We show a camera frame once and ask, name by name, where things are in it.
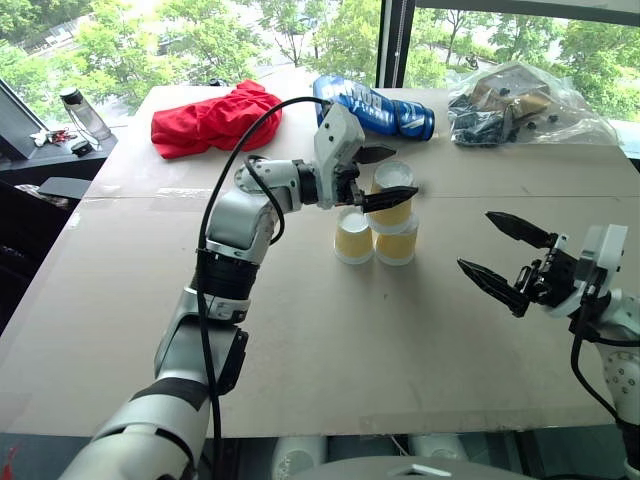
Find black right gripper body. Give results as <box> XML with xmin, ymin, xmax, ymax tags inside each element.
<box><xmin>513</xmin><ymin>233</ymin><xmax>585</xmax><ymax>308</ymax></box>

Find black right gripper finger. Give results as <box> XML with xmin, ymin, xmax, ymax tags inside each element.
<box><xmin>456</xmin><ymin>257</ymin><xmax>532</xmax><ymax>319</ymax></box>
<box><xmin>485</xmin><ymin>210</ymin><xmax>559</xmax><ymax>250</ymax></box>

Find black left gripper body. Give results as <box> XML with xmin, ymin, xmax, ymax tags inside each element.
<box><xmin>331</xmin><ymin>162</ymin><xmax>367</xmax><ymax>209</ymax></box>

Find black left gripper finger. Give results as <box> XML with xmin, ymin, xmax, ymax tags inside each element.
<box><xmin>360</xmin><ymin>186</ymin><xmax>420</xmax><ymax>214</ymax></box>
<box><xmin>355</xmin><ymin>144</ymin><xmax>399</xmax><ymax>166</ymax></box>

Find yellow paper cup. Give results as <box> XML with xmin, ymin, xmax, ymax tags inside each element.
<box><xmin>368</xmin><ymin>160</ymin><xmax>418</xmax><ymax>230</ymax></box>
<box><xmin>333</xmin><ymin>208</ymin><xmax>376</xmax><ymax>266</ymax></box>
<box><xmin>373</xmin><ymin>213</ymin><xmax>421</xmax><ymax>267</ymax></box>

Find blue printed bag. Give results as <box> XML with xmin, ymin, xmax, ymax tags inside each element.
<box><xmin>312</xmin><ymin>74</ymin><xmax>437</xmax><ymax>143</ymax></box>

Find clear plastic bag of parts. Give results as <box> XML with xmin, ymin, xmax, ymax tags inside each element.
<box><xmin>445</xmin><ymin>61</ymin><xmax>622</xmax><ymax>148</ymax></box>

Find red cloth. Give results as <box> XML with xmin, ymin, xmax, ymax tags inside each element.
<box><xmin>150</xmin><ymin>79</ymin><xmax>284</xmax><ymax>161</ymax></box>

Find pale rounded cylinder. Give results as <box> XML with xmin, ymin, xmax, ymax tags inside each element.
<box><xmin>271</xmin><ymin>434</ymin><xmax>330</xmax><ymax>480</ymax></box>
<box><xmin>406</xmin><ymin>433</ymin><xmax>470</xmax><ymax>462</ymax></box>

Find grey rounded robot torso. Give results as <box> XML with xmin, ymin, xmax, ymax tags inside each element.
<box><xmin>284</xmin><ymin>456</ymin><xmax>534</xmax><ymax>480</ymax></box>

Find clear water bottle black cap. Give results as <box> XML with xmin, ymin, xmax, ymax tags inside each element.
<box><xmin>59</xmin><ymin>87</ymin><xmax>113</xmax><ymax>143</ymax></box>

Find black flat tablet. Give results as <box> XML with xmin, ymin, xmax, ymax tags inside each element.
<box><xmin>36</xmin><ymin>175</ymin><xmax>94</xmax><ymax>199</ymax></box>

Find black side desk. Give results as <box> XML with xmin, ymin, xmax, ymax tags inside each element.
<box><xmin>0</xmin><ymin>123</ymin><xmax>120</xmax><ymax>187</ymax></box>

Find red and white keyring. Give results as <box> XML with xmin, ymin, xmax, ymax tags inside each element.
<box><xmin>28</xmin><ymin>128</ymin><xmax>77</xmax><ymax>147</ymax></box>

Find black chair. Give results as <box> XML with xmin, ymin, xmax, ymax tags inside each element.
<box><xmin>0</xmin><ymin>178</ymin><xmax>77</xmax><ymax>337</ymax></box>

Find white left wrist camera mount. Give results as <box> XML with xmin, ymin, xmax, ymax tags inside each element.
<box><xmin>313</xmin><ymin>102</ymin><xmax>367</xmax><ymax>210</ymax></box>

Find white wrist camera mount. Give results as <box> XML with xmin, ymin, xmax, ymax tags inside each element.
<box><xmin>543</xmin><ymin>223</ymin><xmax>629</xmax><ymax>319</ymax></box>
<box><xmin>313</xmin><ymin>102</ymin><xmax>367</xmax><ymax>210</ymax></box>

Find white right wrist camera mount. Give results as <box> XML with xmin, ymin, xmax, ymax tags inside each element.
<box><xmin>543</xmin><ymin>223</ymin><xmax>629</xmax><ymax>319</ymax></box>

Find short black left arm cable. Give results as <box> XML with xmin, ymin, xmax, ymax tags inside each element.
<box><xmin>245</xmin><ymin>154</ymin><xmax>287</xmax><ymax>246</ymax></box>

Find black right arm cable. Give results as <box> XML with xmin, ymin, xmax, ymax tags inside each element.
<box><xmin>569</xmin><ymin>294</ymin><xmax>640</xmax><ymax>426</ymax></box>

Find black window frame post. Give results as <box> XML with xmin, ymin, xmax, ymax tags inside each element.
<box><xmin>375</xmin><ymin>0</ymin><xmax>419</xmax><ymax>91</ymax></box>

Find long black left arm cable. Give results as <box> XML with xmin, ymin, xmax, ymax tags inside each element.
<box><xmin>195</xmin><ymin>96</ymin><xmax>335</xmax><ymax>480</ymax></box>

